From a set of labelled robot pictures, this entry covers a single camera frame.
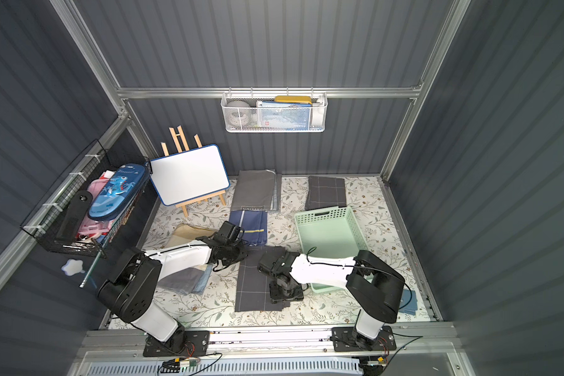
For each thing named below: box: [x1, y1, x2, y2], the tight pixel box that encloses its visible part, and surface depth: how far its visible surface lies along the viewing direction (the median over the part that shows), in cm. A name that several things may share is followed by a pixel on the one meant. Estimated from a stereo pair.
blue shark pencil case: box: [88, 163, 148, 221], surface depth 69 cm
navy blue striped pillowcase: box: [228, 209, 268, 247], surface depth 104 cm
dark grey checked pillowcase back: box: [304, 175, 348, 211], surface depth 114 cm
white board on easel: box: [144, 144, 231, 207], surface depth 98 cm
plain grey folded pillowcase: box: [231, 169, 282, 214], surface depth 117 cm
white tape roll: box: [224, 100, 252, 128], surface depth 88 cm
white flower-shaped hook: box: [61, 258, 86, 277], surface depth 67 cm
